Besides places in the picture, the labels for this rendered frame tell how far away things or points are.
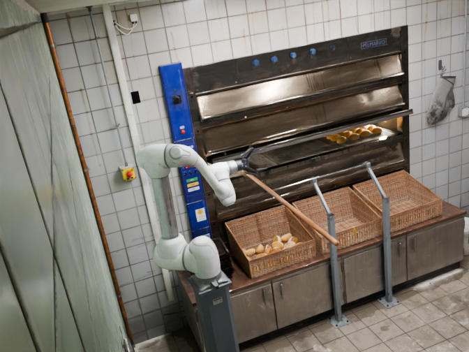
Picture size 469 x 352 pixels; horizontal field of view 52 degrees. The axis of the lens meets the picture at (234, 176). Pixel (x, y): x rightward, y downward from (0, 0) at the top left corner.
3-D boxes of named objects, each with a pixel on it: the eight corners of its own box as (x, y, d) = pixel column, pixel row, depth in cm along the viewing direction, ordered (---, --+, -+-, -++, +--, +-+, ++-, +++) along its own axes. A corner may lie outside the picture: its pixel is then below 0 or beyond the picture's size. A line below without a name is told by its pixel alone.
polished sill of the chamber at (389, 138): (209, 188, 383) (209, 183, 382) (398, 137, 433) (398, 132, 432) (212, 190, 378) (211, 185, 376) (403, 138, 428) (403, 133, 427)
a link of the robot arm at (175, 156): (198, 146, 269) (176, 147, 273) (185, 139, 252) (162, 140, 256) (197, 169, 267) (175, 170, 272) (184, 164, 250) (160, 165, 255)
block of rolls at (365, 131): (306, 130, 478) (306, 125, 476) (347, 120, 491) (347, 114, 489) (339, 144, 424) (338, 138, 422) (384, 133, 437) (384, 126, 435)
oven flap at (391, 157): (217, 215, 385) (211, 191, 385) (403, 161, 435) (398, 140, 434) (218, 216, 381) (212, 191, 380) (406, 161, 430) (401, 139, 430)
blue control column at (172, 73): (161, 232, 581) (121, 50, 505) (174, 228, 586) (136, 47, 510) (209, 320, 409) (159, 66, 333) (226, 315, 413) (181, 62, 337)
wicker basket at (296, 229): (227, 251, 397) (222, 222, 387) (288, 232, 413) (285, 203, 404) (250, 280, 354) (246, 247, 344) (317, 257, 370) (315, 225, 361)
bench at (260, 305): (186, 326, 406) (174, 267, 386) (421, 244, 474) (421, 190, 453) (206, 369, 356) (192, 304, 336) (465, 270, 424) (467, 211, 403)
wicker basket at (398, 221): (352, 213, 429) (350, 184, 420) (404, 196, 446) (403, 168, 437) (387, 235, 386) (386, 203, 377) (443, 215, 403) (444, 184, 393)
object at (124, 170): (122, 179, 350) (118, 166, 347) (135, 175, 353) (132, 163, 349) (123, 182, 344) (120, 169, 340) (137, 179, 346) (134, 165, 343)
